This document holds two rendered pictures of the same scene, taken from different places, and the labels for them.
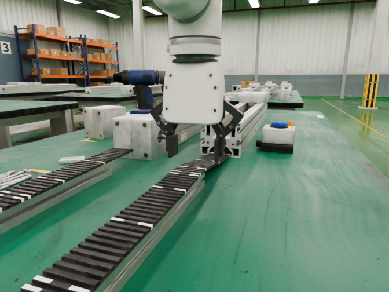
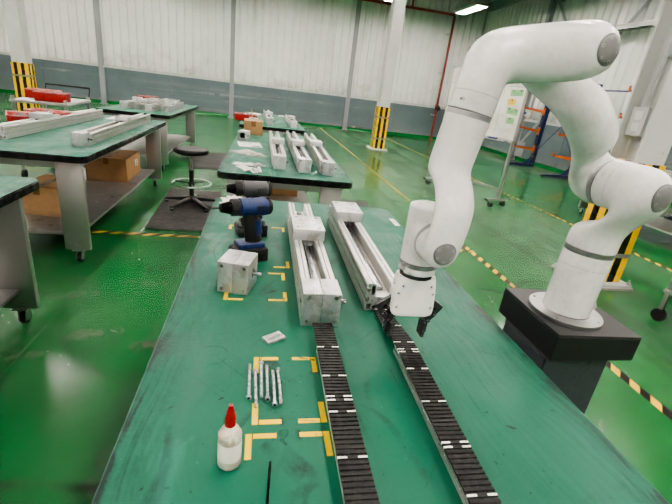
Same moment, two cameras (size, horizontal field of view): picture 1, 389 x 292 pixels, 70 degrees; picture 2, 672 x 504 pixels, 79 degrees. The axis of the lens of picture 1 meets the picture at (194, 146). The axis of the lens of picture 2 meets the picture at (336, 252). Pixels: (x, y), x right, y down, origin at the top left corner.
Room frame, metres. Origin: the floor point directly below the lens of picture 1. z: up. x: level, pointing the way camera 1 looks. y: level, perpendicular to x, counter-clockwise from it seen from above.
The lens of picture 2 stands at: (-0.17, 0.59, 1.36)
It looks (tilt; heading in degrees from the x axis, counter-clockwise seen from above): 21 degrees down; 330
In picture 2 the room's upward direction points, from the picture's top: 7 degrees clockwise
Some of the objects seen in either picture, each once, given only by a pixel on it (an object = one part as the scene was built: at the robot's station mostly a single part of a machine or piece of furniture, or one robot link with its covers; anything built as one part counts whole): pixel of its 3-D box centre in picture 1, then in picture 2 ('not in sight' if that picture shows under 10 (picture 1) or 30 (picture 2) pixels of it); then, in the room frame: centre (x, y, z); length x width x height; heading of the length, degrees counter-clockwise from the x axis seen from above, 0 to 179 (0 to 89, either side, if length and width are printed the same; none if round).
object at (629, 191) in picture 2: not in sight; (617, 211); (0.36, -0.49, 1.16); 0.19 x 0.12 x 0.24; 170
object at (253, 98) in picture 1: (254, 99); (345, 214); (1.28, -0.27, 0.87); 0.16 x 0.11 x 0.07; 161
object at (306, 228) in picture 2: not in sight; (306, 231); (1.10, -0.01, 0.87); 0.16 x 0.11 x 0.07; 161
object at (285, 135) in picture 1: (274, 137); not in sight; (0.74, -0.22, 0.81); 0.10 x 0.08 x 0.06; 71
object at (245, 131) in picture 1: (245, 117); (355, 246); (1.04, -0.19, 0.82); 0.80 x 0.10 x 0.09; 161
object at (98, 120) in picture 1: (107, 121); (241, 272); (0.90, 0.28, 0.83); 0.11 x 0.10 x 0.10; 57
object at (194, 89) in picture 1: (195, 89); (412, 290); (0.48, 0.00, 0.95); 0.10 x 0.07 x 0.11; 71
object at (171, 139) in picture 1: (166, 137); (383, 321); (0.50, 0.05, 0.86); 0.03 x 0.03 x 0.07; 71
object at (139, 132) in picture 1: (145, 135); (323, 302); (0.68, 0.12, 0.83); 0.12 x 0.09 x 0.10; 71
